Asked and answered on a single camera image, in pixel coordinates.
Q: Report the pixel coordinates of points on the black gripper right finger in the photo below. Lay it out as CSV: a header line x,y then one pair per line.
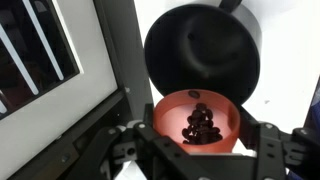
x,y
276,153

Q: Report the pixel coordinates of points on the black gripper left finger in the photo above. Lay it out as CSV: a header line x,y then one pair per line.
x,y
116,156

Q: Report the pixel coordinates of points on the pink translucent cup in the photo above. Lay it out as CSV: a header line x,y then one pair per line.
x,y
166,116

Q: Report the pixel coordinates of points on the dark coffee beans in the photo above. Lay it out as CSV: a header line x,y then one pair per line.
x,y
200,126

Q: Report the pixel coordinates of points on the black pot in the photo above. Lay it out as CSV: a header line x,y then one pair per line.
x,y
200,50

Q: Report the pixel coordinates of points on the white toy kitchen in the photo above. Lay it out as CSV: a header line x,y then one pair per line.
x,y
50,116

